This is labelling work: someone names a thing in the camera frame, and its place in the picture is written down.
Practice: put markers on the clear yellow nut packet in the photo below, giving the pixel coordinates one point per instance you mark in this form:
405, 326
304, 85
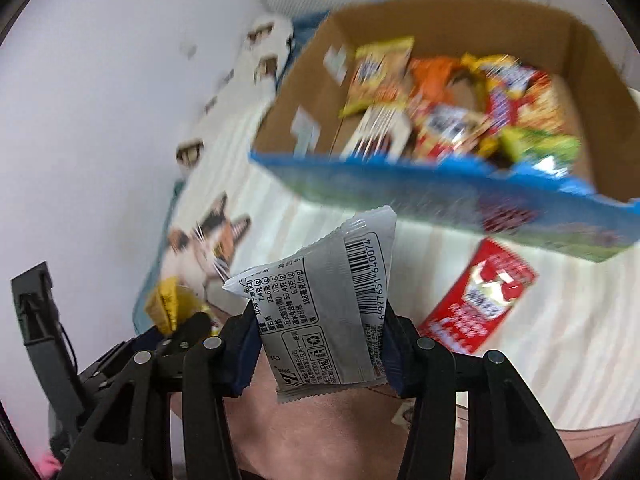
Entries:
375, 75

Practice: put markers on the cardboard box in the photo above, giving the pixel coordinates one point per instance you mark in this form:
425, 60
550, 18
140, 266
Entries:
400, 195

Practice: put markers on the green candy packet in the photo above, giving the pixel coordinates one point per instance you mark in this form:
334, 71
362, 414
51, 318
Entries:
545, 147

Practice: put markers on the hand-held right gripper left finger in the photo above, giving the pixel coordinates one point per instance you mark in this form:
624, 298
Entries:
245, 355

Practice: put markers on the grey silver snack packet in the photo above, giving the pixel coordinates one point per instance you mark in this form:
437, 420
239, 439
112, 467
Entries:
320, 300

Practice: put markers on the blue bed sheet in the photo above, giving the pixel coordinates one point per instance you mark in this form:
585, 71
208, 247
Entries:
304, 27

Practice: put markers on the cat printed blanket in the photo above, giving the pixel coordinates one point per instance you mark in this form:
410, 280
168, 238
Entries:
280, 220

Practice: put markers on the long bear print pillow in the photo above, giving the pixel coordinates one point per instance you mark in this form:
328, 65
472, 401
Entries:
240, 75

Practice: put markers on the white chocolate cookie packet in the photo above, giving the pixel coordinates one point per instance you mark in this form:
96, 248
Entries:
380, 132

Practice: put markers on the plain yellow snack packet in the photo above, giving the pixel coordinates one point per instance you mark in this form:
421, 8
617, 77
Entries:
167, 305

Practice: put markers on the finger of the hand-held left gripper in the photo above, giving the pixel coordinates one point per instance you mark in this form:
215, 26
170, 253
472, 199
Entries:
147, 340
192, 327

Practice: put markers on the orange panda snack packet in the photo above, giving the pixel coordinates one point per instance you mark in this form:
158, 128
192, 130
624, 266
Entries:
445, 130

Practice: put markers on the large yellow noodle packet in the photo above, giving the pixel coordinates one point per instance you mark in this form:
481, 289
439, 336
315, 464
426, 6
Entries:
525, 95

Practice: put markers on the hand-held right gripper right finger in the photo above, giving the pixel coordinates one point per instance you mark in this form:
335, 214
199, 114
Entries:
395, 360

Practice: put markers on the tall red snack packet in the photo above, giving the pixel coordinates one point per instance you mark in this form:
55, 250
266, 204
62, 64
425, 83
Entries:
480, 300

